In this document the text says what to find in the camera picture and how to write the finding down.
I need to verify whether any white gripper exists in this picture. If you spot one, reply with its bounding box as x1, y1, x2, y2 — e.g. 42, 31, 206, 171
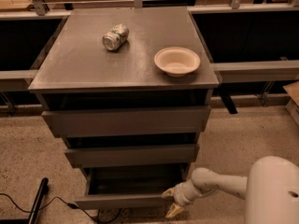
162, 180, 202, 218

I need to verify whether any grey bottom drawer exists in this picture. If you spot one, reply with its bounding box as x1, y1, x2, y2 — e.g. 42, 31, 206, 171
75, 163, 189, 210

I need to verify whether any grey drawer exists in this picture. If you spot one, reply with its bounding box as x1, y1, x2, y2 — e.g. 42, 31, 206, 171
75, 163, 189, 210
42, 105, 211, 138
65, 144, 199, 168

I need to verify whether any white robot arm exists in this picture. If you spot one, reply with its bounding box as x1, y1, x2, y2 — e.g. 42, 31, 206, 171
162, 156, 299, 224

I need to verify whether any grey top drawer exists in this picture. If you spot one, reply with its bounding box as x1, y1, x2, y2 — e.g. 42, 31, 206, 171
42, 105, 211, 138

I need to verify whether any grey middle drawer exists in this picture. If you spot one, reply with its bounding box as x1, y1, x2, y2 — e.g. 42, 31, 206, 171
65, 144, 199, 168

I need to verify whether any grey drawer cabinet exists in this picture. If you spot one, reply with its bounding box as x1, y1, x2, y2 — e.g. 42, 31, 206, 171
27, 7, 220, 189

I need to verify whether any white paper bowl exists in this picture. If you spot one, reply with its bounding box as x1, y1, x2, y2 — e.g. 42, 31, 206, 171
154, 47, 201, 77

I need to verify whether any cardboard box at right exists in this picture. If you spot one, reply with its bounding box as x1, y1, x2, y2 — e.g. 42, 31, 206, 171
283, 81, 299, 126

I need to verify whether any crushed soda can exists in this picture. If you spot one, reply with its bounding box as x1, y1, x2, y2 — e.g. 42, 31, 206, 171
102, 23, 129, 51

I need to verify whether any black cable on floor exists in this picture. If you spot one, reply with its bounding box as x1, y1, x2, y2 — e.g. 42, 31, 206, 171
0, 192, 122, 224

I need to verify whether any grey metal railing frame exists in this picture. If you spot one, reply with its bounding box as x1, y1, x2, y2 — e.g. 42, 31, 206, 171
1, 0, 298, 113

